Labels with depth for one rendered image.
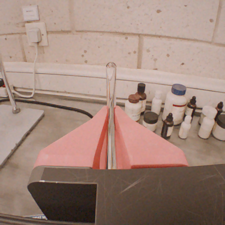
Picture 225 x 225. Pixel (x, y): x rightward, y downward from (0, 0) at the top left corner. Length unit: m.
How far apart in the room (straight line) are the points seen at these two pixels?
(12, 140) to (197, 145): 0.51
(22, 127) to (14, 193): 0.22
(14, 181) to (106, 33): 0.49
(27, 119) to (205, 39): 0.60
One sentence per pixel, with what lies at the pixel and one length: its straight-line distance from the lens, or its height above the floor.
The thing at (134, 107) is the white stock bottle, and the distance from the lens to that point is 0.49.
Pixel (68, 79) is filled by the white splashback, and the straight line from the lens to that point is 0.65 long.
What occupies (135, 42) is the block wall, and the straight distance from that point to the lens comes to 0.58.
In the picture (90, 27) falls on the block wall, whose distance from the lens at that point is 0.61.
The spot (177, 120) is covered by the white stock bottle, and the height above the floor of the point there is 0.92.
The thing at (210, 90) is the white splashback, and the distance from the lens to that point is 0.62.
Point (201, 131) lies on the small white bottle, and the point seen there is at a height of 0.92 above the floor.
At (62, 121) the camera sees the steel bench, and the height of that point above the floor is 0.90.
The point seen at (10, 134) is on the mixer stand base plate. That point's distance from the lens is 0.56.
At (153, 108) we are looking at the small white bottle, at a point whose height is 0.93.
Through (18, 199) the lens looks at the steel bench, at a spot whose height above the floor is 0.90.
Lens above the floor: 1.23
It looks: 36 degrees down
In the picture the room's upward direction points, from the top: straight up
